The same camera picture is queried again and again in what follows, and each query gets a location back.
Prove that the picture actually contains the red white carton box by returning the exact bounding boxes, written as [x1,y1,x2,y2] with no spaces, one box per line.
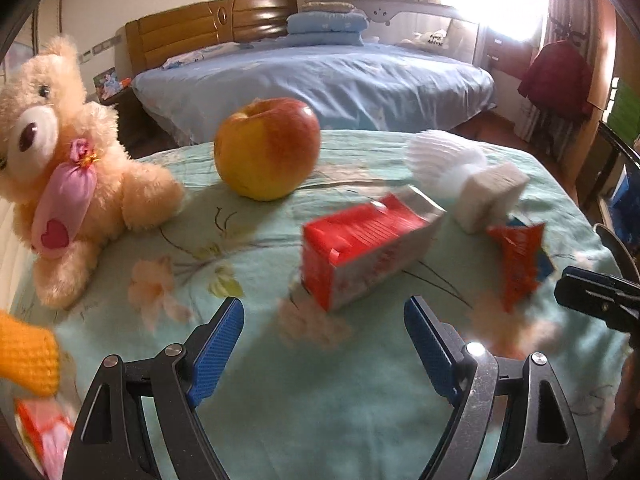
[300,185,446,312]

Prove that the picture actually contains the black round trash bin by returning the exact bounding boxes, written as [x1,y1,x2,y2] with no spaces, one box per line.
[593,223,640,284]

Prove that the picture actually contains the person's right hand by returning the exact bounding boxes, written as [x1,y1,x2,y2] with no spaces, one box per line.
[606,350,639,479]

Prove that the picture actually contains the red orange snack wrapper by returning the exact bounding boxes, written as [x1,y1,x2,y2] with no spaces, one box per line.
[486,218,554,313]

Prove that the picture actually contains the orange knitted toy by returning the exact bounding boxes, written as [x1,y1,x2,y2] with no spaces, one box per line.
[0,311,61,398]

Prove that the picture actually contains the black tv cabinet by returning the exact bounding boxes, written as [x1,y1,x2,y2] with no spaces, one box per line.
[579,122,639,228]

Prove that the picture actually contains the white foam block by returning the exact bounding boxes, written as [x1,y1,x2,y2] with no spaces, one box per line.
[452,162,529,234]

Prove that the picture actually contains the green stacked boxes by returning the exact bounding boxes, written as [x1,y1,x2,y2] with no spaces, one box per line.
[604,77,639,138]

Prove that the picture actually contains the teal floral bed quilt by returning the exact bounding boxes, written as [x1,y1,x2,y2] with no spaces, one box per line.
[8,128,632,480]

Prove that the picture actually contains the red jacket on rack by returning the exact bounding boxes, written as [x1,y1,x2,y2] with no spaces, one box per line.
[518,40,592,122]

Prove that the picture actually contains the beige teddy bear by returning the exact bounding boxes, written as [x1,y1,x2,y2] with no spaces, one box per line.
[1,36,184,309]

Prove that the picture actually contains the dark wooden nightstand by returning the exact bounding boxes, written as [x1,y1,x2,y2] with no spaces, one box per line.
[104,88,177,158]

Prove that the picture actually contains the red yellow apple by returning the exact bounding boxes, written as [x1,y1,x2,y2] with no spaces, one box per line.
[213,98,321,202]

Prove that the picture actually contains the blue sheeted bed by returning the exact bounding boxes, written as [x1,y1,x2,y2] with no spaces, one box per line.
[132,44,497,145]

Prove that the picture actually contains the wooden headboard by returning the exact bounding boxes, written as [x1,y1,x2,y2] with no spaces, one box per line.
[125,0,298,75]

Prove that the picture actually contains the folded blue blanket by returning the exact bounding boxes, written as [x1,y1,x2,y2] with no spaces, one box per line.
[283,1,369,47]

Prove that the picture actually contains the grey bed guard rail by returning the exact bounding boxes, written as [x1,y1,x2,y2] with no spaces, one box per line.
[352,0,487,67]

